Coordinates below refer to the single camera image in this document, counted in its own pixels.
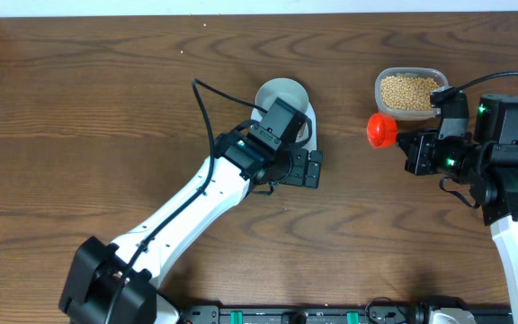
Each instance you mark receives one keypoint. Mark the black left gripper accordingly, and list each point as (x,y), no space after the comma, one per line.
(295,176)

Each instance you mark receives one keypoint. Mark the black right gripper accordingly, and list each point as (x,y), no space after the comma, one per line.
(416,155)

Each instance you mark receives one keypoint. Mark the red plastic measuring scoop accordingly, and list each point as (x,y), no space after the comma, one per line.
(381,130)

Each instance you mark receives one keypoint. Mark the white plastic bowl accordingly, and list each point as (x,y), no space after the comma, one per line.
(289,90)

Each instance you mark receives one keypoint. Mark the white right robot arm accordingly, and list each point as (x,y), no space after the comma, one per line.
(486,161)

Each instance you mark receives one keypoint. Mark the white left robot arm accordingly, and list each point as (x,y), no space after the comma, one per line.
(118,282)

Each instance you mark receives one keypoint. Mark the white digital kitchen scale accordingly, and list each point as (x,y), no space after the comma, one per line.
(312,129)

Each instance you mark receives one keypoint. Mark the clear plastic soybean container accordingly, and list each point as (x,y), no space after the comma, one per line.
(404,92)

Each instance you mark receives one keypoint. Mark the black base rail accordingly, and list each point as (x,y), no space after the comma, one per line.
(380,310)

